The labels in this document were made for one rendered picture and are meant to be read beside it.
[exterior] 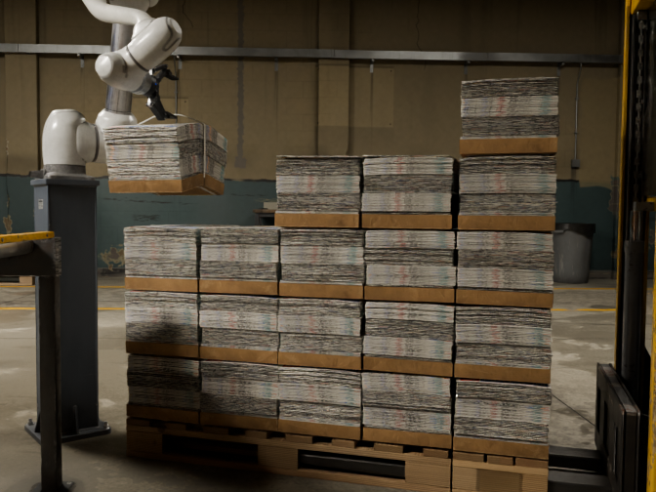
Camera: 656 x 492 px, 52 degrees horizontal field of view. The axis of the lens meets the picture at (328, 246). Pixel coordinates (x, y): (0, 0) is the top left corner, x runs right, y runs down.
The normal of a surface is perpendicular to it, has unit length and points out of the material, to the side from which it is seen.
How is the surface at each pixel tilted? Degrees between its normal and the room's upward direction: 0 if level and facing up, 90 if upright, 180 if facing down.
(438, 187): 90
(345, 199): 90
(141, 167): 101
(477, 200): 90
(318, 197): 90
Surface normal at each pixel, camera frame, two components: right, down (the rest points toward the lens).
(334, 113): 0.04, 0.05
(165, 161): -0.27, 0.24
